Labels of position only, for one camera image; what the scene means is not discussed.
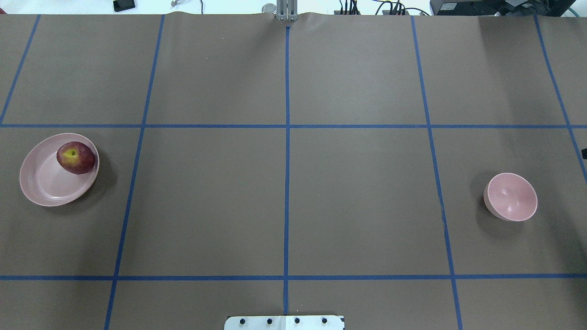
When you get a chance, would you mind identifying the white camera mast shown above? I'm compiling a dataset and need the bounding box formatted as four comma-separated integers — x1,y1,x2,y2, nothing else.
224,315,346,330

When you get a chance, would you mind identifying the red apple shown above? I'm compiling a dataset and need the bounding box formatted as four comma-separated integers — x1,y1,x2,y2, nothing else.
56,141,97,175

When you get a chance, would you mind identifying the pink plate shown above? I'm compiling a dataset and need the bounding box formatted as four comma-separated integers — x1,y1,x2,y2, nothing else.
19,133,100,207

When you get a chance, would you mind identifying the aluminium frame post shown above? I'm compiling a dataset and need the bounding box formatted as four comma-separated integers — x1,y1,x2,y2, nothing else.
275,0,299,22

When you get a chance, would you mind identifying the pink bowl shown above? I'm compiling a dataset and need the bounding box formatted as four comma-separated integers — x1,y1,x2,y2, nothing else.
483,172,537,222

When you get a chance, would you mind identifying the small black square device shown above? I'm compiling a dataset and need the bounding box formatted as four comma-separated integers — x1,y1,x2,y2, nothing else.
112,0,136,12

